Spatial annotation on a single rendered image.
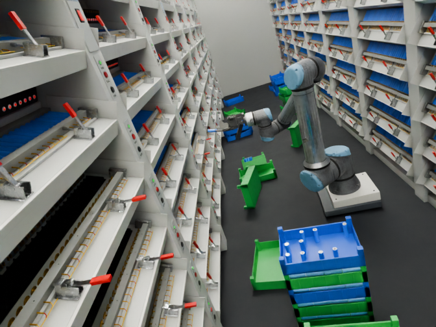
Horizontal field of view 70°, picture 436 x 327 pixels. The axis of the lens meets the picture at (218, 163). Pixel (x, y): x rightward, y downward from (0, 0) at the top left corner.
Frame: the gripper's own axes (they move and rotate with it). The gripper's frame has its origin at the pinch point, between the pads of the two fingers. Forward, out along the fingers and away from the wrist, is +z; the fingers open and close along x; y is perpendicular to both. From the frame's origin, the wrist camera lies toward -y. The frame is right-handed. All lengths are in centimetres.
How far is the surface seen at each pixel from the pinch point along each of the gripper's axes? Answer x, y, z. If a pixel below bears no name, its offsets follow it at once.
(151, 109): 45, 34, 24
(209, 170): -1.8, -28.3, 13.7
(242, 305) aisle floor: 88, -62, 2
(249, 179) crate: -0.7, -41.4, -12.7
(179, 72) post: -25.4, 39.3, 17.4
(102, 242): 145, 29, 15
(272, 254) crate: 57, -61, -17
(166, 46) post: -25, 58, 21
